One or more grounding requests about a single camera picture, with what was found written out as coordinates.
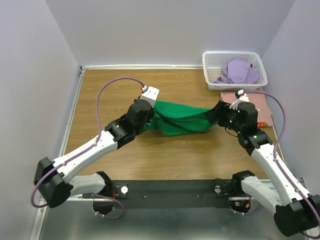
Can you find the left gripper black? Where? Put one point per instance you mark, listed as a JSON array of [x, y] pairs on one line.
[[150, 115]]

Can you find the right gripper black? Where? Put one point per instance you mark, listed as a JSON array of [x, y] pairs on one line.
[[223, 108]]

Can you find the green t shirt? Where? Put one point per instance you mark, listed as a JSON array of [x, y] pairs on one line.
[[173, 119]]

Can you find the purple t shirt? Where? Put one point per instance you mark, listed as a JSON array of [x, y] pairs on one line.
[[238, 72]]

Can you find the white plastic basket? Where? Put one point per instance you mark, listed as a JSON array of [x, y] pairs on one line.
[[212, 61]]

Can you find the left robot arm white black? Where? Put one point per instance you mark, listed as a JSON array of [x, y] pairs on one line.
[[114, 136]]

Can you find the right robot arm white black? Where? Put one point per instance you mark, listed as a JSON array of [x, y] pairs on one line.
[[292, 206]]

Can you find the folded pink t shirt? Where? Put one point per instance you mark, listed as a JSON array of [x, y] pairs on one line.
[[264, 113]]

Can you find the black base mat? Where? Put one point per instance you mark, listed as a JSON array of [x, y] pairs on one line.
[[178, 201]]

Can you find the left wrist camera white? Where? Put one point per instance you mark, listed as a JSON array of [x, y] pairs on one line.
[[149, 94]]

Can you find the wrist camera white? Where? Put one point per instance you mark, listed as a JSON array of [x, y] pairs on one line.
[[240, 97], [149, 94]]

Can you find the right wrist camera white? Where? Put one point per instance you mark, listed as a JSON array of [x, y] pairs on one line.
[[240, 97]]

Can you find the aluminium front rail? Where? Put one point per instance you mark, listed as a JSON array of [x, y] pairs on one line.
[[55, 191]]

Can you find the aluminium rail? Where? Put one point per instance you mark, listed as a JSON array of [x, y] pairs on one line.
[[55, 191], [70, 118], [141, 67]]

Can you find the aluminium back rail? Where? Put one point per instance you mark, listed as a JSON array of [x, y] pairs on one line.
[[141, 67]]

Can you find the aluminium left rail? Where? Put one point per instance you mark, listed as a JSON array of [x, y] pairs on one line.
[[70, 118]]

